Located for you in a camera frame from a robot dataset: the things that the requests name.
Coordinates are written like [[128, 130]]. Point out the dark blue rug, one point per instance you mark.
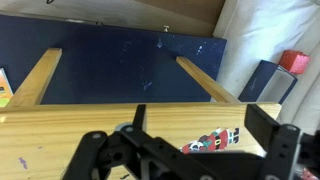
[[106, 66]]

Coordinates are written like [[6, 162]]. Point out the navy blue box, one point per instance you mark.
[[258, 81]]

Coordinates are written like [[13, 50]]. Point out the red gift box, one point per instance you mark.
[[295, 61]]

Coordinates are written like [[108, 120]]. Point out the orange and white card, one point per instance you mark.
[[4, 88]]

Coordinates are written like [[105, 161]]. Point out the white leather sofa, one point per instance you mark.
[[266, 30]]

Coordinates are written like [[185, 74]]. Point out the santa claus sticker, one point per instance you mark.
[[215, 140]]

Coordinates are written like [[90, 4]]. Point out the small white floor object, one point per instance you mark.
[[165, 28]]

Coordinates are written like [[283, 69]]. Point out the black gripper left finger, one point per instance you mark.
[[100, 150]]

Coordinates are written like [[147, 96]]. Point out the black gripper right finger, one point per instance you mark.
[[278, 146]]

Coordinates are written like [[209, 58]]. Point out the light wooden table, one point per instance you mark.
[[60, 133]]

